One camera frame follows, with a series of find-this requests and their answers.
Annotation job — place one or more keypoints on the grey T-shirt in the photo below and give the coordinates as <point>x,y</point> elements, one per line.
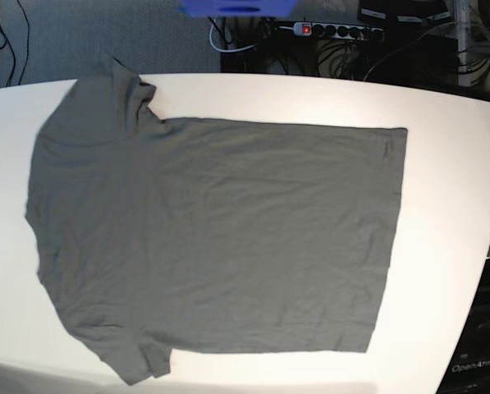
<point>208,235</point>

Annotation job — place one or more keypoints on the white power strip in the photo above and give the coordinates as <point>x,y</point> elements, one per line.
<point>335,31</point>

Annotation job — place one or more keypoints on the blue plastic bin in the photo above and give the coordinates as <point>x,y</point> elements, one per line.
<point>203,8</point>

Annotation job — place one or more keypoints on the black OpenArm base box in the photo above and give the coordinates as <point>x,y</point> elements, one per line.
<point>469,368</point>

